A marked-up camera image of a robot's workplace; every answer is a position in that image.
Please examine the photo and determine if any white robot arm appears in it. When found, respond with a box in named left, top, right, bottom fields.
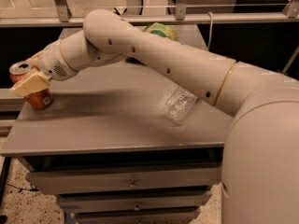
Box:
left=12, top=9, right=299, bottom=224

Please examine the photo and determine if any orange coke can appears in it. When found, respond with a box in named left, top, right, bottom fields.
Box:
left=9, top=61, right=52, bottom=109

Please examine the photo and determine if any bottom grey drawer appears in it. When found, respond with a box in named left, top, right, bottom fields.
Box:
left=76, top=207, right=200, bottom=224

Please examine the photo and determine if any top grey drawer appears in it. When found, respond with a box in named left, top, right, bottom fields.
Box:
left=26, top=164, right=221, bottom=194

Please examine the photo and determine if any grey drawer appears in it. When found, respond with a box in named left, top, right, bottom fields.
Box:
left=26, top=164, right=221, bottom=194
left=58, top=188, right=211, bottom=213
left=76, top=207, right=200, bottom=224

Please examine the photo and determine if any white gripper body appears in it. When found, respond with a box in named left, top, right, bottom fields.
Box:
left=37, top=41, right=78, bottom=81

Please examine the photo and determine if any grey drawer cabinet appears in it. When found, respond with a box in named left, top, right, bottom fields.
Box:
left=0, top=24, right=235, bottom=224

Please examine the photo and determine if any middle grey drawer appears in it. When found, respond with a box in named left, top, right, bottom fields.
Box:
left=58, top=188, right=211, bottom=213

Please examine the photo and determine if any green chip bag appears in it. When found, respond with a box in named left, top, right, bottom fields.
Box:
left=144, top=22, right=178, bottom=41

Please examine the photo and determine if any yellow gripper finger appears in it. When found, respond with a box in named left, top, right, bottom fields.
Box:
left=10, top=71, right=51, bottom=97
left=27, top=51, right=42, bottom=69

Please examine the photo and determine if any white cable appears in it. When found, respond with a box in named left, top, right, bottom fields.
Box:
left=206, top=11, right=215, bottom=49

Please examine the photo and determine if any clear plastic water bottle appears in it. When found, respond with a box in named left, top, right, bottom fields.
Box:
left=164, top=87, right=197, bottom=121

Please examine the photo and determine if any grey metal railing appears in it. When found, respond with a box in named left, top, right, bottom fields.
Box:
left=0, top=0, right=299, bottom=27

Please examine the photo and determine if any black cable on floor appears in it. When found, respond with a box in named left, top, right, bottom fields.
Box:
left=5, top=182, right=40, bottom=193

